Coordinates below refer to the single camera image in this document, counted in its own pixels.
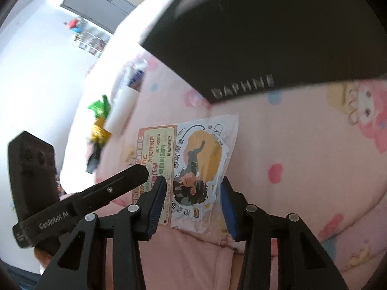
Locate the beige printed card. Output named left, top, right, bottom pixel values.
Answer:
left=133, top=125, right=177, bottom=226

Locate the anime sticker bag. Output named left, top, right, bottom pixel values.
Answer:
left=171, top=114, right=239, bottom=234

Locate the white wet wipes pack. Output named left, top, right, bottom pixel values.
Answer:
left=116, top=59, right=148, bottom=92

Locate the person left hand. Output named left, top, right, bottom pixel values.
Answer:
left=33, top=233, right=67, bottom=270

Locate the yellow snack packet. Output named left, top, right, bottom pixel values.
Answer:
left=90, top=117, right=112, bottom=147

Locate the pink cartoon bedspread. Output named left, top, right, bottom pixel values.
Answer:
left=60, top=48, right=387, bottom=290

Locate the green snack packet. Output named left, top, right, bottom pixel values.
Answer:
left=88, top=95, right=111, bottom=119

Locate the white paper roll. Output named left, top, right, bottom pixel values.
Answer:
left=104, top=86, right=139, bottom=136

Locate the white shelf rack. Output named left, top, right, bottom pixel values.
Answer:
left=64, top=16, right=112, bottom=58

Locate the grey door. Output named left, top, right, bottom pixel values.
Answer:
left=60, top=0, right=136, bottom=34

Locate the black Daphne shoe box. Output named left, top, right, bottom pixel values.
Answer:
left=141, top=0, right=386, bottom=103

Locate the small black frame box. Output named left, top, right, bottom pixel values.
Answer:
left=86, top=143, right=102, bottom=174

